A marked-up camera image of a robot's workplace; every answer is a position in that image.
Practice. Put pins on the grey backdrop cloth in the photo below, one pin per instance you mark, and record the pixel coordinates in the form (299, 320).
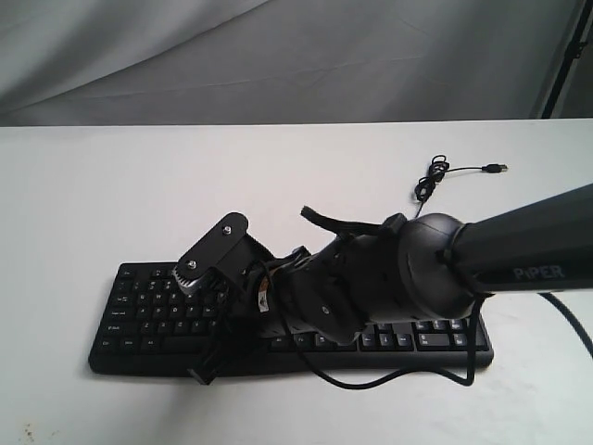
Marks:
(79, 63)

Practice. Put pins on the black acer keyboard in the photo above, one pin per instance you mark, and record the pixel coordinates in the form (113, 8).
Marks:
(149, 328)

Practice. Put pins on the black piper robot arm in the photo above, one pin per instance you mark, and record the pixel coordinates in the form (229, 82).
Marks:
(400, 270)

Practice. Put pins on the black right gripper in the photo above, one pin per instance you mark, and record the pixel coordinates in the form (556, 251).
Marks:
(337, 292)

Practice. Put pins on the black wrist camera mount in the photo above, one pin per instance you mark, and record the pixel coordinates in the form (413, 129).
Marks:
(225, 252)

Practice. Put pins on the black stand pole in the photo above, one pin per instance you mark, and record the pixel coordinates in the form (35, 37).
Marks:
(571, 52)

